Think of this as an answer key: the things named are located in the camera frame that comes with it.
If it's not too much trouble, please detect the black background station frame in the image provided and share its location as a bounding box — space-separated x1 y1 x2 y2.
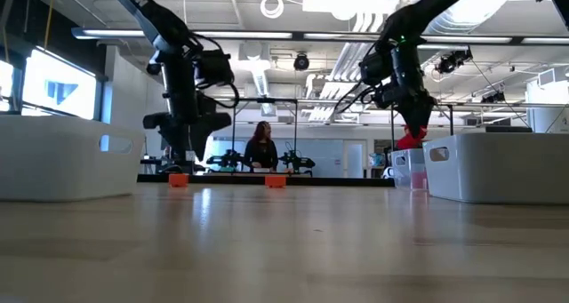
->
230 97 300 176

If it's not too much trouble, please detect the orange toy building block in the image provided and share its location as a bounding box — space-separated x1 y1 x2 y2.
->
264 174 288 189
167 173 190 189

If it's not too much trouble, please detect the flat black object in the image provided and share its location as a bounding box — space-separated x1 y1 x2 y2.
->
485 124 533 134

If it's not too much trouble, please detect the clear plastic handled bin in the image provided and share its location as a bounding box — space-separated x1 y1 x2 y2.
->
389 148 430 192

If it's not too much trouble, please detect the person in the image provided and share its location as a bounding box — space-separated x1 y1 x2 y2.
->
243 120 280 173

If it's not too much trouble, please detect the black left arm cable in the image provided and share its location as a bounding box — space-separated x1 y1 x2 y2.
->
190 30 242 110

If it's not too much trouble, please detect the black ceiling camera rig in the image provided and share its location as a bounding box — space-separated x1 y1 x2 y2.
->
435 48 474 76

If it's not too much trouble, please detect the bright wall display screen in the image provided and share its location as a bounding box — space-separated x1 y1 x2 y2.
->
21 48 99 121

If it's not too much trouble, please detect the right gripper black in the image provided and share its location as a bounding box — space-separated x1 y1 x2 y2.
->
374 81 439 139

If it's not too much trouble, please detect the white plastic handled bin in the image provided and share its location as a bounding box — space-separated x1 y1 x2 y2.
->
0 115 146 203
422 132 569 205

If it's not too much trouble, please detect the white coiled ceiling cable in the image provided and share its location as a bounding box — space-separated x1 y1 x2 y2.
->
260 0 285 20

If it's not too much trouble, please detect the narrow bright wall screen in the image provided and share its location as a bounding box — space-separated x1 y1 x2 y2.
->
0 58 15 114

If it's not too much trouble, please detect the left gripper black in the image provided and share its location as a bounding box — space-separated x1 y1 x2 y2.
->
142 93 233 163

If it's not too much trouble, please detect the black ceiling spotlight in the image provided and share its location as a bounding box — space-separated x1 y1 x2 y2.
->
293 52 311 72

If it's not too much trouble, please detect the yellow hanging cord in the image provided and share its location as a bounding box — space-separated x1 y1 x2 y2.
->
43 0 57 52

